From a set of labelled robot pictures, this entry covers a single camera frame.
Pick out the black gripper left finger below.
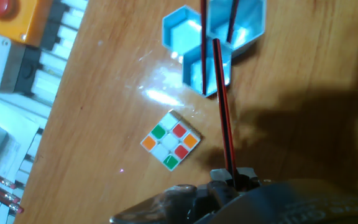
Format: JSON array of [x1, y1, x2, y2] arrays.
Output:
[[209, 167, 234, 187]]

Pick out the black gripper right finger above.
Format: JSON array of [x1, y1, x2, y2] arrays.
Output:
[[237, 167, 262, 189]]

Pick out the white blue hexagonal pen holder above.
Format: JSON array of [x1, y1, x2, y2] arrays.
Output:
[[161, 0, 267, 98]]

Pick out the white Rubik's cube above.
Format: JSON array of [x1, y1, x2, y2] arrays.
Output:
[[140, 108, 202, 172]]

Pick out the white paper sheet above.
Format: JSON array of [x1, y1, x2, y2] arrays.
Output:
[[0, 93, 42, 224]]

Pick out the yellow box red button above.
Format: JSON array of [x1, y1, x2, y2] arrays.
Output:
[[0, 0, 55, 47]]

